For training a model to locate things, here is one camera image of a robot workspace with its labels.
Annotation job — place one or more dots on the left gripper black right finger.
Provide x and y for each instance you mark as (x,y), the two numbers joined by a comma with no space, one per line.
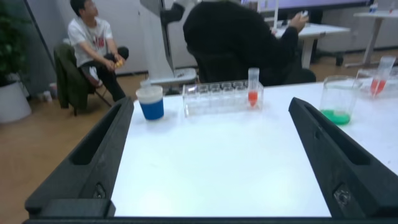
(348,174)

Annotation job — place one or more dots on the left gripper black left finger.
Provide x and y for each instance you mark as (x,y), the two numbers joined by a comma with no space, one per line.
(84,174)

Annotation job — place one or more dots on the clear glass beaker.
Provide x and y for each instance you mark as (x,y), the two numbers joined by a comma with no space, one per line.
(337,115)

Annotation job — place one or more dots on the clear acrylic test tube rack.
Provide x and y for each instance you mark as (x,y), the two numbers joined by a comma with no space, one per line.
(363,85)
(217,99)

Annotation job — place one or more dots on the test tube with orange pigment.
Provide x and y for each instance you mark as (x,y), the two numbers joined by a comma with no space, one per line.
(377,85)
(253,96)

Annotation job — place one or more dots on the black folding chair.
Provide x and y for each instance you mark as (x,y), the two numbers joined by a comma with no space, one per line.
(102,98)

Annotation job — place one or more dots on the blue and white paper cup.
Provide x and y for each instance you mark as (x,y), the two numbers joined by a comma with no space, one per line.
(152,107)

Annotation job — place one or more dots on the dark green jacket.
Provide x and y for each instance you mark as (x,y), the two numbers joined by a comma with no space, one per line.
(70,77)

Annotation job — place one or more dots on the white plant pot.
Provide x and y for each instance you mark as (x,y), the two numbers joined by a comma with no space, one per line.
(12,102)

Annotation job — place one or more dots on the man in white t-shirt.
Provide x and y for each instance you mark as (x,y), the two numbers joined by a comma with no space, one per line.
(90,40)

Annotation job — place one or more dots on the white desk with drawers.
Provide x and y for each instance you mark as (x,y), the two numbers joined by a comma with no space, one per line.
(320,31)

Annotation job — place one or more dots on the white robot tower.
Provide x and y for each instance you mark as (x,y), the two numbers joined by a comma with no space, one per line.
(158,46)

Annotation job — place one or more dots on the large green leafy plant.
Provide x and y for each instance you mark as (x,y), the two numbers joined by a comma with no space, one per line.
(9,40)

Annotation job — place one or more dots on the long white standing desk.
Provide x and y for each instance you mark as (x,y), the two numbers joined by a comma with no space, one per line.
(376,17)

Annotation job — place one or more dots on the white handheld controller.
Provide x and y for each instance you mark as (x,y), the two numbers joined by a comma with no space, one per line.
(304,13)

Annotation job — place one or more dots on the person in black sweater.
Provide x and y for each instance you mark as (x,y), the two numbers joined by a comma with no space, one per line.
(233,40)

